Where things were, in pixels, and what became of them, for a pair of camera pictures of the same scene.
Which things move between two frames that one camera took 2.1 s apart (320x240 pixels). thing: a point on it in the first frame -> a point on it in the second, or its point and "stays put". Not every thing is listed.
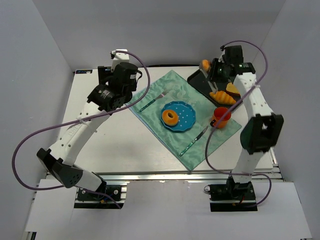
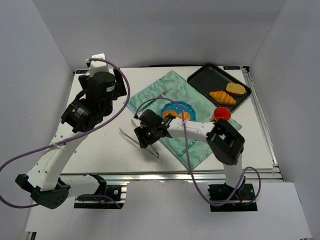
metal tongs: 212,83 -> 150,148
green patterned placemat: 188,146 stays put
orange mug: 218,114 stays put
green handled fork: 163,93 stays put
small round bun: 206,65 -> 186,117
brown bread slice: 231,88 stays put
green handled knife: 185,150 stays put
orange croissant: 222,97 stays put
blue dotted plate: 187,116 stays put
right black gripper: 215,74 -> 141,136
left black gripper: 102,72 -> 120,81
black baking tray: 199,81 stays put
